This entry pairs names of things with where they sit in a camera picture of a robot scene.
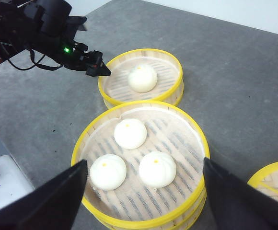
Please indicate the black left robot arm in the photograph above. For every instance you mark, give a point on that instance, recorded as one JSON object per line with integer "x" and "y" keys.
{"x": 46, "y": 29}

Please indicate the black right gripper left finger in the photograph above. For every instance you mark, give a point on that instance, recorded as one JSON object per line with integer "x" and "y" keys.
{"x": 53, "y": 206}

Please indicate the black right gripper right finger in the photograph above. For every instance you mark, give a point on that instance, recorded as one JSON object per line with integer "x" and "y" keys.
{"x": 235, "y": 205}

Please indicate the three-bun bamboo steamer tier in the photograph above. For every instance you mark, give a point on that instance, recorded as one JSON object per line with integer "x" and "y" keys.
{"x": 169, "y": 130}

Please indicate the yellow bamboo steamer lid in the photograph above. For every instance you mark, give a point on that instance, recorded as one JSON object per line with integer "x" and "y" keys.
{"x": 265, "y": 180}

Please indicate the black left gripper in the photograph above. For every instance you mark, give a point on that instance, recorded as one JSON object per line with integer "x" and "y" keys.
{"x": 75, "y": 56}

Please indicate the white box with led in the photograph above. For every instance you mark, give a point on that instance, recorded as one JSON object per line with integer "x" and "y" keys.
{"x": 13, "y": 183}

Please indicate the white bun in single tier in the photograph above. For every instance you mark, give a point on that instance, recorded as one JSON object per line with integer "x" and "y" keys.
{"x": 142, "y": 78}

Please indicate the white bun top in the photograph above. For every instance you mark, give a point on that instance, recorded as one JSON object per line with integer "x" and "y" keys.
{"x": 130, "y": 133}

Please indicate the white bun lower left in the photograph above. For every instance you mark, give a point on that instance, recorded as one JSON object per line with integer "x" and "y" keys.
{"x": 108, "y": 172}

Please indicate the one-bun bamboo steamer tier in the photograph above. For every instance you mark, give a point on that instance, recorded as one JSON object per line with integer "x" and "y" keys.
{"x": 115, "y": 90}

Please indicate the white bun lower right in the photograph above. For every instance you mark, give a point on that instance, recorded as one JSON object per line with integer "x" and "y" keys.
{"x": 157, "y": 169}

